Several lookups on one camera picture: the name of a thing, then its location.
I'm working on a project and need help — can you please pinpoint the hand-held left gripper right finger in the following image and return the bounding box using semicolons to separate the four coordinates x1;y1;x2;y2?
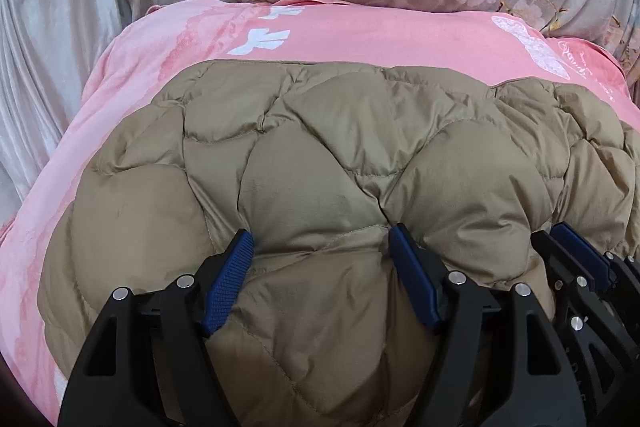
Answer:
387;223;573;427

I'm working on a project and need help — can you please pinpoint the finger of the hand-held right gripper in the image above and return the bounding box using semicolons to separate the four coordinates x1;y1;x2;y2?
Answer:
531;230;608;338
549;222;640;303

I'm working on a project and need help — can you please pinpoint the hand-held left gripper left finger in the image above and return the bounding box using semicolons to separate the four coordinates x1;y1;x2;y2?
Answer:
57;229;256;427

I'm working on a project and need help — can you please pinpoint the khaki quilted jacket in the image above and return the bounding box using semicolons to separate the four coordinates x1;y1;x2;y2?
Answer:
37;59;640;427

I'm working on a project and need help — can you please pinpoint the pink printed blanket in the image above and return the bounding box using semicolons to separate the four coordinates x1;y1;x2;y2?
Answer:
0;0;632;427

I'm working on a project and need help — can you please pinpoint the grey satin curtain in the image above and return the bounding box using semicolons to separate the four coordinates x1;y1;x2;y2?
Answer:
0;0;147;220

